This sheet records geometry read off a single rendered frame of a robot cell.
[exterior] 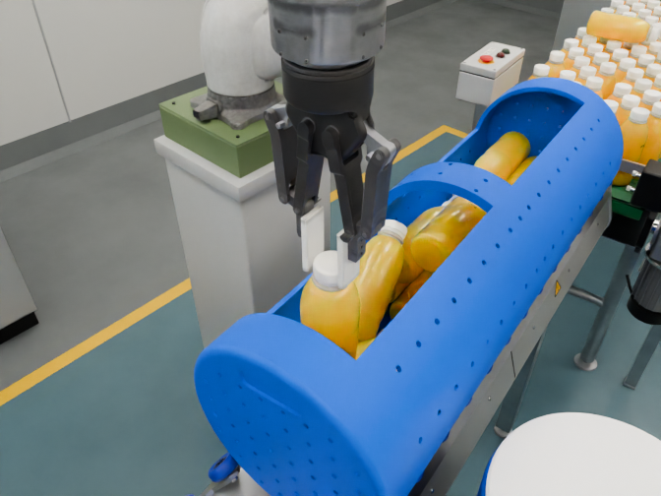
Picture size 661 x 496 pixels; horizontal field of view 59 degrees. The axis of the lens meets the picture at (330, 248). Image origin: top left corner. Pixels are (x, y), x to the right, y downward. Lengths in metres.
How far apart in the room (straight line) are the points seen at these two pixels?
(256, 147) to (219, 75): 0.17
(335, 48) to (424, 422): 0.40
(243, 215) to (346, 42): 0.93
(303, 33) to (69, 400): 1.96
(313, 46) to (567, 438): 0.59
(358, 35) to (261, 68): 0.88
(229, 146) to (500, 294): 0.71
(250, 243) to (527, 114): 0.68
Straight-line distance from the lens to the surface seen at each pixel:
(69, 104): 3.70
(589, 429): 0.85
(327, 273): 0.59
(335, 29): 0.43
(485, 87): 1.63
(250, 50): 1.29
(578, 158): 1.06
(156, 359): 2.30
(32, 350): 2.50
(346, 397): 0.59
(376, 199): 0.51
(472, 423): 1.00
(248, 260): 1.42
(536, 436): 0.82
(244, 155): 1.28
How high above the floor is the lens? 1.69
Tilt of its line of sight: 39 degrees down
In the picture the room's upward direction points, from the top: straight up
